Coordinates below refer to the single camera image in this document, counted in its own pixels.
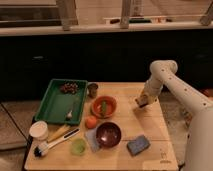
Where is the orange bowl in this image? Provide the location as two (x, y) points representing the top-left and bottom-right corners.
(91, 96), (117, 119)

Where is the green vegetable in bowl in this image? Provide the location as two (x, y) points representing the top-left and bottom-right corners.
(101, 101), (107, 117)

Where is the grey blue cloth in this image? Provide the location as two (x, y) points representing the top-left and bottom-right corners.
(85, 129), (100, 152)

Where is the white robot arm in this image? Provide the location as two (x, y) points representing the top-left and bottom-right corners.
(136, 60), (213, 171)

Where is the blue sponge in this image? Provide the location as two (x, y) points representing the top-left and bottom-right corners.
(127, 135), (150, 156)

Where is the small metal cup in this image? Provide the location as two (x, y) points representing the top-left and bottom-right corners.
(88, 83), (98, 98)

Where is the dark grapes bunch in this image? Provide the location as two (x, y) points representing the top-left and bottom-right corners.
(60, 83), (78, 94)

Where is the orange fruit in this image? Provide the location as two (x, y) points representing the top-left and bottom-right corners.
(85, 116), (98, 129)

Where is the yellow wooden utensil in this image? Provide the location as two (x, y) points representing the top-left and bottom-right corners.
(47, 125), (70, 142)

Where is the white round container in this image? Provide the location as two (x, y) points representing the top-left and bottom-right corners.
(29, 121), (49, 140)

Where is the garlic bulb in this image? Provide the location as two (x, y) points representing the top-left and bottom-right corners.
(66, 110), (72, 120)

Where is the small green cup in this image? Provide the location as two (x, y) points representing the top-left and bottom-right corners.
(70, 138), (86, 156)

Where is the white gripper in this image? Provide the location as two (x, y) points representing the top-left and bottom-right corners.
(135, 88), (158, 106)

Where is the dark red bowl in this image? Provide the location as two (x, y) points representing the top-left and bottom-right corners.
(95, 122), (122, 148)

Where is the green plastic tray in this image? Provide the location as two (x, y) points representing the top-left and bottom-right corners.
(35, 79), (87, 125)

